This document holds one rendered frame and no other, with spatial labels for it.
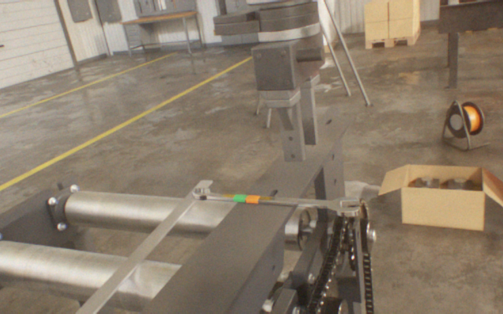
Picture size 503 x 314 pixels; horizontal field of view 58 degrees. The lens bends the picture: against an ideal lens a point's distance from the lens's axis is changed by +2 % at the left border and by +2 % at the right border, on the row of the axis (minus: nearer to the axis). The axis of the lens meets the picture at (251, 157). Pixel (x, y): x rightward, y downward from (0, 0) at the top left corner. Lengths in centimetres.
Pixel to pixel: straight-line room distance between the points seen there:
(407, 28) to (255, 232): 788
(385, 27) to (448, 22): 313
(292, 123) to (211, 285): 21
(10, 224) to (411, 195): 204
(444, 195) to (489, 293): 60
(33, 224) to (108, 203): 26
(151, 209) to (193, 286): 83
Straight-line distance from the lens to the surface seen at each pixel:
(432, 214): 279
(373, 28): 846
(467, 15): 539
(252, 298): 72
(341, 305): 88
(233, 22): 56
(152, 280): 103
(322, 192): 101
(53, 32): 1259
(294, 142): 56
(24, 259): 130
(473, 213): 277
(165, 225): 119
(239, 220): 63
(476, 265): 255
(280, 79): 51
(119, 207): 141
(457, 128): 386
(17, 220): 154
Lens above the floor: 147
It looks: 22 degrees down
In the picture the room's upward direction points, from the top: 9 degrees counter-clockwise
